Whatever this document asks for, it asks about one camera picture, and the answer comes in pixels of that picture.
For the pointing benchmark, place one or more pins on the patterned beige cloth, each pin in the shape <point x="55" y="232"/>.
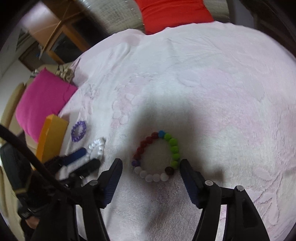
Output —
<point x="65" y="73"/>

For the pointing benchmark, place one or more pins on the beige leather headboard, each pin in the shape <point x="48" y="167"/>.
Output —
<point x="8" y="119"/>

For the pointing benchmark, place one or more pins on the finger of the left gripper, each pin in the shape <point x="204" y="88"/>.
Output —
<point x="86" y="169"/>
<point x="67" y="160"/>

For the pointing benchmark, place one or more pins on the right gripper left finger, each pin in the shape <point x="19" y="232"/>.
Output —
<point x="108" y="181"/>

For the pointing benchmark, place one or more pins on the wooden cabinet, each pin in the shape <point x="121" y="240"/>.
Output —
<point x="48" y="21"/>

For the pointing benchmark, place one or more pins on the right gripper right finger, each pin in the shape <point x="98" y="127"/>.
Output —
<point x="194" y="183"/>

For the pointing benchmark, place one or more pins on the magenta pillow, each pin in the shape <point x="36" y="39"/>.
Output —
<point x="46" y="95"/>

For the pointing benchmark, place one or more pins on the small red pillow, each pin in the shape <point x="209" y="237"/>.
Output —
<point x="158" y="15"/>

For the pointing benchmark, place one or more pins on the silver foil insulation panel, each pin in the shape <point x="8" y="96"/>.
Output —
<point x="117" y="15"/>

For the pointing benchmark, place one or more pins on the orange cardboard box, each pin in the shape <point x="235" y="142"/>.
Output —
<point x="51" y="138"/>

